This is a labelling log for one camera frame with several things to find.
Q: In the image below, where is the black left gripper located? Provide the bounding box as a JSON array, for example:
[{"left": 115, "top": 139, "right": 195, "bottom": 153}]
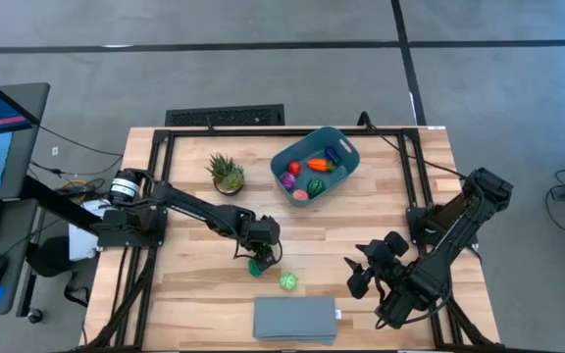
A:
[{"left": 235, "top": 214, "right": 283, "bottom": 261}]

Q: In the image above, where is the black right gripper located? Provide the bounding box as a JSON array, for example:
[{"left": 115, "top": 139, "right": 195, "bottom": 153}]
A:
[{"left": 343, "top": 230, "right": 411, "bottom": 296}]

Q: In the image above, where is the light green toy cabbage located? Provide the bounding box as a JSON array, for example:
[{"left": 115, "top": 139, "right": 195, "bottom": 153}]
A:
[{"left": 279, "top": 272, "right": 299, "bottom": 292}]

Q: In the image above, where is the toy watermelon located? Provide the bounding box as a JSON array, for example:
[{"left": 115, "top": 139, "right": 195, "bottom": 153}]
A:
[{"left": 307, "top": 177, "right": 327, "bottom": 199}]

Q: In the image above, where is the orange toy carrot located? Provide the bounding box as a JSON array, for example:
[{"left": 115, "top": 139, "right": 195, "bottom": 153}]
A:
[{"left": 306, "top": 158, "right": 336, "bottom": 174}]

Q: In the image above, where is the grey folded cloth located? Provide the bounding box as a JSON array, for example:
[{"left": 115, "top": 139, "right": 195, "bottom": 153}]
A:
[{"left": 252, "top": 296, "right": 338, "bottom": 345}]

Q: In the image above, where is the potted succulent plant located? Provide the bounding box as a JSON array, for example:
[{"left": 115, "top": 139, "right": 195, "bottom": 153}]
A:
[{"left": 204, "top": 152, "right": 245, "bottom": 197}]

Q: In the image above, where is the teal plastic bin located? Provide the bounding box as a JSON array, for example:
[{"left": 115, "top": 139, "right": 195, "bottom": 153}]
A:
[{"left": 269, "top": 126, "right": 361, "bottom": 207}]

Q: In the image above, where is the black keyboard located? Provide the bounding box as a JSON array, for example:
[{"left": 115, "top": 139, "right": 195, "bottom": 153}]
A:
[{"left": 164, "top": 103, "right": 286, "bottom": 127}]

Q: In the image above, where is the white paper sheet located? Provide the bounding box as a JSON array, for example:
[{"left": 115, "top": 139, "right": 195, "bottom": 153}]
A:
[{"left": 69, "top": 200, "right": 112, "bottom": 261}]

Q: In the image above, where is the black bag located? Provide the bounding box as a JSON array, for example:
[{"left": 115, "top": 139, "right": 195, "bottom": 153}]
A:
[{"left": 26, "top": 234, "right": 74, "bottom": 278}]

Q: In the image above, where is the black desk leg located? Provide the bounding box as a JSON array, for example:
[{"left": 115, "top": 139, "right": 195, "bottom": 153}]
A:
[{"left": 16, "top": 274, "right": 38, "bottom": 319}]

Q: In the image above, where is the grey desk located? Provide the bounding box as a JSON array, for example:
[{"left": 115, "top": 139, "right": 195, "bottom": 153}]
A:
[{"left": 0, "top": 81, "right": 51, "bottom": 319}]

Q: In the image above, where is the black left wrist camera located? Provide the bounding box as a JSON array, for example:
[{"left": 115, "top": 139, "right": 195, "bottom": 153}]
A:
[{"left": 256, "top": 254, "right": 279, "bottom": 274}]

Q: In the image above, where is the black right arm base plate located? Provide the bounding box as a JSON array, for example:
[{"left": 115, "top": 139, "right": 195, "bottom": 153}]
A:
[{"left": 406, "top": 203, "right": 479, "bottom": 247}]

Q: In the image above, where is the black aluminium table frame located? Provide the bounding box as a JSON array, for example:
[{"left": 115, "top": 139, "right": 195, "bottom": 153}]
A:
[{"left": 79, "top": 126, "right": 507, "bottom": 353}]

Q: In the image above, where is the black power cable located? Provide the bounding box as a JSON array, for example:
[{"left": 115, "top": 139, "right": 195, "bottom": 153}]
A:
[{"left": 357, "top": 111, "right": 470, "bottom": 180}]

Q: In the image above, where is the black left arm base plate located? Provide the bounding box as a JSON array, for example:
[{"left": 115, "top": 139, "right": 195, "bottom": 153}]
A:
[{"left": 90, "top": 208, "right": 169, "bottom": 248}]

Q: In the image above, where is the black strap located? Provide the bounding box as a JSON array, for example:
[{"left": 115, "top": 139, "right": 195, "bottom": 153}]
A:
[{"left": 63, "top": 272, "right": 91, "bottom": 309}]

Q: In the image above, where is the black floor cable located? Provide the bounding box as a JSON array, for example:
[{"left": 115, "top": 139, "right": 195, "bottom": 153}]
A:
[{"left": 31, "top": 122, "right": 125, "bottom": 158}]

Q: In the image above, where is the black cable with connector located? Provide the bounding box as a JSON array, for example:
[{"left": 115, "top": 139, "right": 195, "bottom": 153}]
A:
[{"left": 29, "top": 155, "right": 125, "bottom": 178}]

